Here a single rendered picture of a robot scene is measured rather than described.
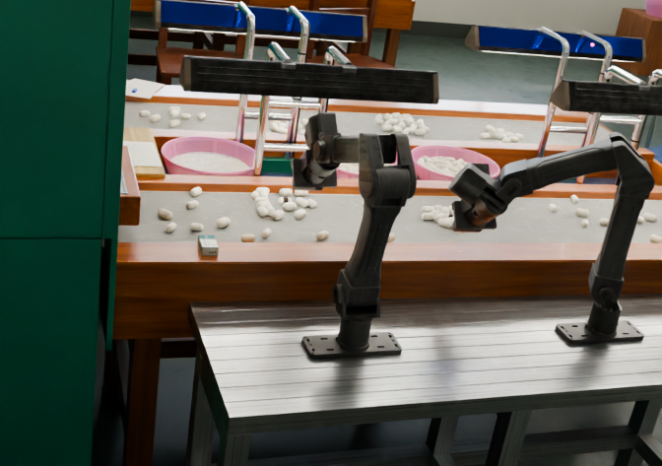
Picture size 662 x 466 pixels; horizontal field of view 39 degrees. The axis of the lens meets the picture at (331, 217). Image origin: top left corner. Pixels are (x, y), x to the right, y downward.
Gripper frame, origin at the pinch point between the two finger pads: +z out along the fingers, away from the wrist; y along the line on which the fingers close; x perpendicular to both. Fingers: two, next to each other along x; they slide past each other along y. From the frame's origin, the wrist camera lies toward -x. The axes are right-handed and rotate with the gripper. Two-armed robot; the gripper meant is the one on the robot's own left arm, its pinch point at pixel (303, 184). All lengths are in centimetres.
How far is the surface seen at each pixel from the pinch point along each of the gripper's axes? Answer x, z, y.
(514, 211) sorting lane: 1, 16, -64
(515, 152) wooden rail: -27, 46, -85
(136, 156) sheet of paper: -16.4, 30.0, 35.0
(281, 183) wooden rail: -7.0, 21.4, -0.5
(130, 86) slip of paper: -56, 78, 31
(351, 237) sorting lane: 11.9, 3.4, -11.9
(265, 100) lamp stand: -25.8, 12.0, 4.8
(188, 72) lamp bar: -23.0, -8.5, 27.6
